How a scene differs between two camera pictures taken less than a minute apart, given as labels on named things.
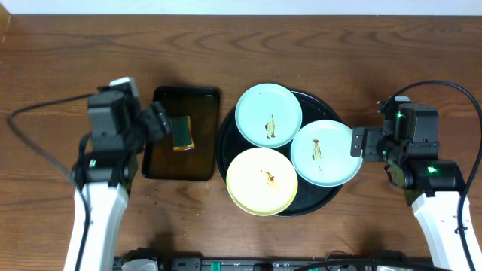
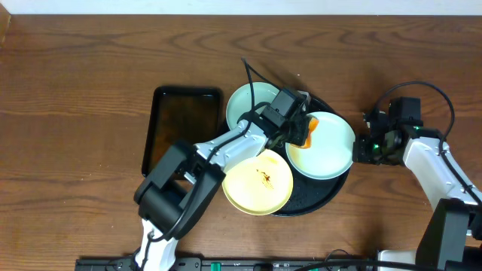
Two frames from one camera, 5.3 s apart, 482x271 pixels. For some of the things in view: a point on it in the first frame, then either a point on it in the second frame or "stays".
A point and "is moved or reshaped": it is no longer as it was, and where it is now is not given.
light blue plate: (321, 153) is moved or reshaped
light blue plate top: (268, 115) is moved or reshaped
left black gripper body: (157, 123) -> (298, 129)
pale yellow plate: (262, 181) stays
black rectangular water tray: (202, 105) stays
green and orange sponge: (181, 130) -> (313, 125)
